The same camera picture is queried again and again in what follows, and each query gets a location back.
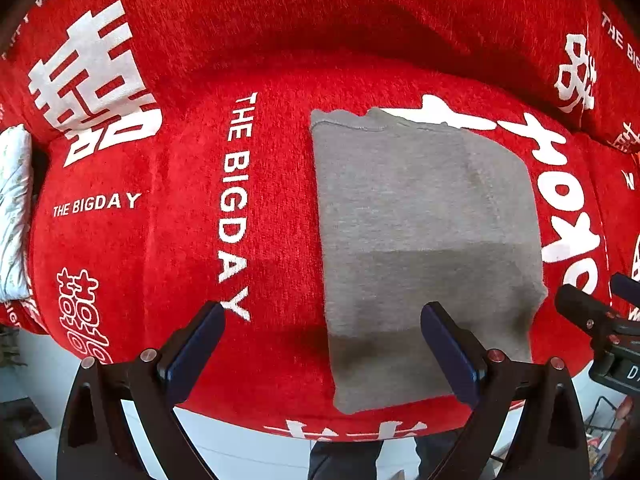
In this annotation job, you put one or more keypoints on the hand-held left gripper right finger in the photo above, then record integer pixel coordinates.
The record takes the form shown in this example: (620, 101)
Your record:
(450, 355)

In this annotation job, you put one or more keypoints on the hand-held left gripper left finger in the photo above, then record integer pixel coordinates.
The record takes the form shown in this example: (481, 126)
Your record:
(195, 355)

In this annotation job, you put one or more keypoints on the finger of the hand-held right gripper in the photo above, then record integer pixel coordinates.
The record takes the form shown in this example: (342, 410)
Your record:
(625, 286)
(580, 305)

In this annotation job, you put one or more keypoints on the grey knit sweater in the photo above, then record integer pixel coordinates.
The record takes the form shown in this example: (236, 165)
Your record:
(410, 240)

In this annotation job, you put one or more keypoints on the red printed sofa cover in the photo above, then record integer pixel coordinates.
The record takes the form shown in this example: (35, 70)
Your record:
(175, 240)

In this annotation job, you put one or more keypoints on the person's dark pants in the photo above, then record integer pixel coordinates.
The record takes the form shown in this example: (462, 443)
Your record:
(350, 460)

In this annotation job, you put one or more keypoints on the dark floor mat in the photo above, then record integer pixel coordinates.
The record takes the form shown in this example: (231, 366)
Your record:
(22, 415)

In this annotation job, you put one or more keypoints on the green potted plant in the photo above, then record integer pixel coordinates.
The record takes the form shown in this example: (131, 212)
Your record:
(9, 345)

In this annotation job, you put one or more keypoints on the white patterned pillow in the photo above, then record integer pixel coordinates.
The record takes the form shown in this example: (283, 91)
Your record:
(14, 210)

